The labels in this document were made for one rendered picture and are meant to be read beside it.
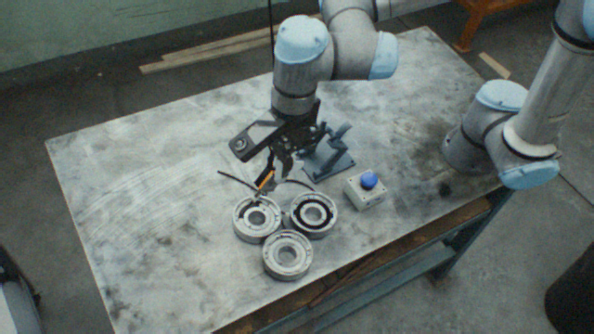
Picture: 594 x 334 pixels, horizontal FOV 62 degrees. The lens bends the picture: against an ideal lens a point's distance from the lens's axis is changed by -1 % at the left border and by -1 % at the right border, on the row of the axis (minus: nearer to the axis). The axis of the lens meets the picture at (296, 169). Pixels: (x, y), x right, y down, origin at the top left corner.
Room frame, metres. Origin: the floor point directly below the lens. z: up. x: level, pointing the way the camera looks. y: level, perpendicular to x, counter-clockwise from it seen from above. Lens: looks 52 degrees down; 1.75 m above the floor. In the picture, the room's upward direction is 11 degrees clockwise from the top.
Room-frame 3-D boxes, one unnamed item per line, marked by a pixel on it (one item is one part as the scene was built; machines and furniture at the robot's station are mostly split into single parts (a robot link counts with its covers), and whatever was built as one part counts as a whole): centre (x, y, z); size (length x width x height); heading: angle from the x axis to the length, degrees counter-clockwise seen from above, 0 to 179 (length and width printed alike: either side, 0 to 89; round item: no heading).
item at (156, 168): (0.82, -0.05, 0.79); 1.20 x 0.60 x 0.02; 129
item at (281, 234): (0.49, -0.02, 0.82); 0.10 x 0.10 x 0.04
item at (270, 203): (0.56, 0.06, 0.82); 0.10 x 0.10 x 0.04
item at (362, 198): (0.70, -0.17, 0.82); 0.08 x 0.07 x 0.05; 129
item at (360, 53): (0.65, -0.06, 1.25); 0.11 x 0.11 x 0.08; 18
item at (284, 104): (0.61, 0.03, 1.17); 0.08 x 0.08 x 0.05
